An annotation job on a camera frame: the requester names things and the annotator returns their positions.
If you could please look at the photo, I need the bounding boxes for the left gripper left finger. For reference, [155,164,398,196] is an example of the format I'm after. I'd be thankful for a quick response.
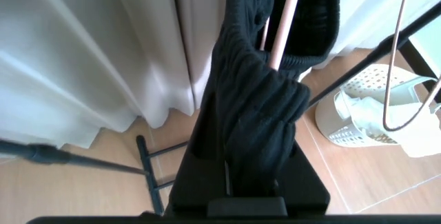
[170,91,231,217]

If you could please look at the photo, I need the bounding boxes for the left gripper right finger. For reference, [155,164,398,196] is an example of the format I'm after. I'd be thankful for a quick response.
[274,142,331,217]

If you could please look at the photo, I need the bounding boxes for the black shorts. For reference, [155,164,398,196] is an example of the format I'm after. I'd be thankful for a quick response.
[199,0,344,198]

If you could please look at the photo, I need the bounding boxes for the pink clothes hanger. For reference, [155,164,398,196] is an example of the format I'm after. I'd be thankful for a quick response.
[382,0,441,132]
[258,0,307,72]

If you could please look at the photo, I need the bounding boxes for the black clothes rack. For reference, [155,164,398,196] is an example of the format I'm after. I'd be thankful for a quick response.
[0,1,441,216]

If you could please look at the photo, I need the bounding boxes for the white laundry basket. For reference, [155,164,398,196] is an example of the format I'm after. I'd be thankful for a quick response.
[315,63,441,149]

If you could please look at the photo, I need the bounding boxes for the white curtain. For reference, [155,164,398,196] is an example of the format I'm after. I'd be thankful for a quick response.
[0,0,441,149]

